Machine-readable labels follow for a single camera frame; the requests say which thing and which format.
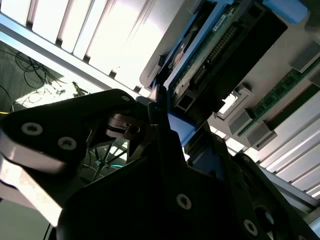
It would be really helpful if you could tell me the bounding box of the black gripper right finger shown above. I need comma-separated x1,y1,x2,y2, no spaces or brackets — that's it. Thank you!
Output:
203,121,320,240

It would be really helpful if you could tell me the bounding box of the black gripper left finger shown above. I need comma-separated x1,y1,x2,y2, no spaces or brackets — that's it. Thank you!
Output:
0,85,200,216

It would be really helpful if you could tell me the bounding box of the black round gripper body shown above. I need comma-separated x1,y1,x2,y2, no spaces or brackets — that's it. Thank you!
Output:
56,153,241,240

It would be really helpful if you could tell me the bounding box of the hard disk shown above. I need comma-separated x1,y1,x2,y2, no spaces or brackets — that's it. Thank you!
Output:
149,0,309,151

